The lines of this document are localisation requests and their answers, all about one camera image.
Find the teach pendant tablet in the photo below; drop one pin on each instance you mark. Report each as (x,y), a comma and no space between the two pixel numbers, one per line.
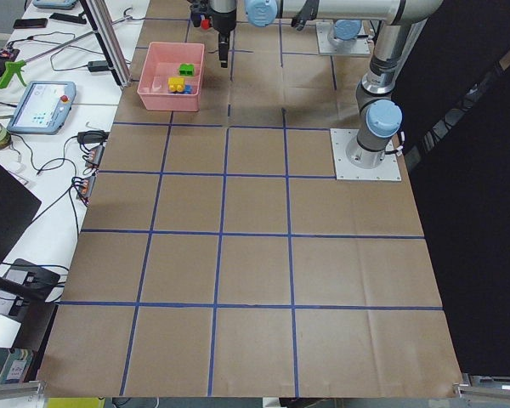
(43,108)

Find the yellow toy block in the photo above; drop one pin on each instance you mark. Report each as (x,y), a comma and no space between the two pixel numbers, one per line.
(175,84)

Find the black monitor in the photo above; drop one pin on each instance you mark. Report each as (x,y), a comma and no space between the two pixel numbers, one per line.
(18,207)

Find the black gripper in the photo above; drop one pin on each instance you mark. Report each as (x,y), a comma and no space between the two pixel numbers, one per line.
(222,21)

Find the black monitor stand base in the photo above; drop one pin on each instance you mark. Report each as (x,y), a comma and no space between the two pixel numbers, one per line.
(22,284)

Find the blue toy block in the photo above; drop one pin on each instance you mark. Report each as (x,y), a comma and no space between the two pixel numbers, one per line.
(188,89)

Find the green toy block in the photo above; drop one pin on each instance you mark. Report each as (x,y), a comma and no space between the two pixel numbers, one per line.
(186,70)

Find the pink plastic box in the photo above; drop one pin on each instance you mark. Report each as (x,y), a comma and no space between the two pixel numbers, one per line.
(161,62)

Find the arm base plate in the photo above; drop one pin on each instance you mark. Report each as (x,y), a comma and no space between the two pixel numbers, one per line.
(358,48)
(353,163)

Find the black power adapter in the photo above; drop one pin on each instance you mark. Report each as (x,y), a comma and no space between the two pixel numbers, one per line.
(98,66)

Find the aluminium frame post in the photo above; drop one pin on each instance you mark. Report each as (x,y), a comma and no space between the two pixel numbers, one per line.
(100,20)

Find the black smartphone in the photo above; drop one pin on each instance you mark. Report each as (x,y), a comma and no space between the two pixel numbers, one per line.
(32,23)

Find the upper orange usb hub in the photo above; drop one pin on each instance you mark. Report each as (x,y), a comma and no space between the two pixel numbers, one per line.
(94,156)

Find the orange usb hub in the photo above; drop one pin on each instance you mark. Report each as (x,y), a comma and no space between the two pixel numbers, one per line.
(94,156)
(84,187)

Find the lower orange usb hub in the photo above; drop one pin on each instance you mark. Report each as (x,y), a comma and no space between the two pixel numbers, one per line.
(84,187)

